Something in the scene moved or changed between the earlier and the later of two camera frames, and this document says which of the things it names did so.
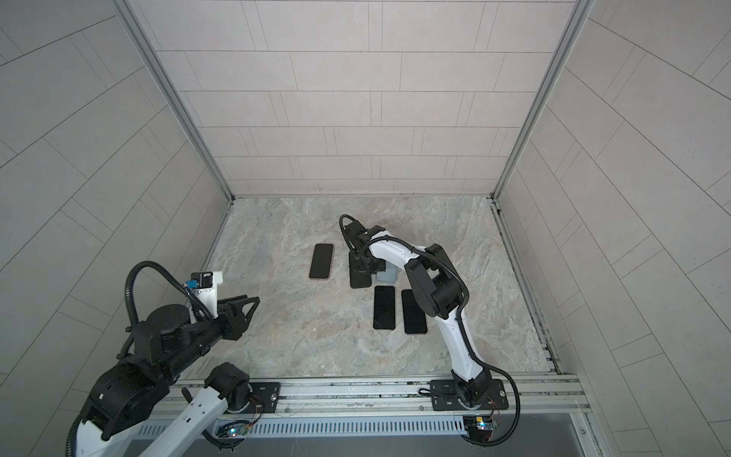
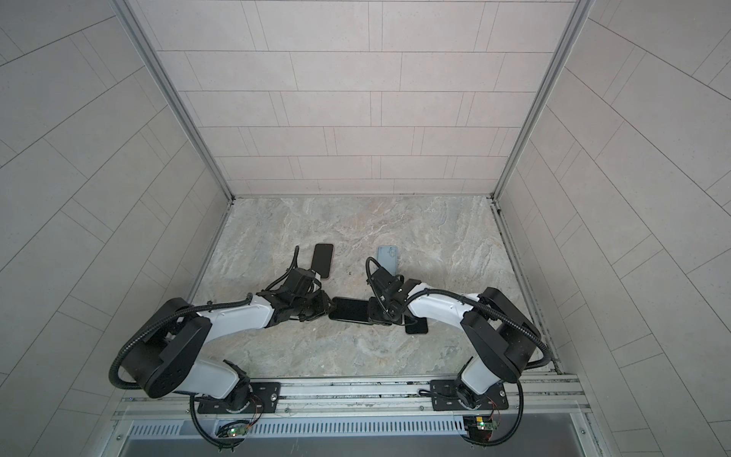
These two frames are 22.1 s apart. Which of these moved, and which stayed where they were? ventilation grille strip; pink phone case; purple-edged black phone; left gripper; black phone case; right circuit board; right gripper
Moved: black phone case; left gripper; right gripper
Stayed: ventilation grille strip; right circuit board; pink phone case; purple-edged black phone
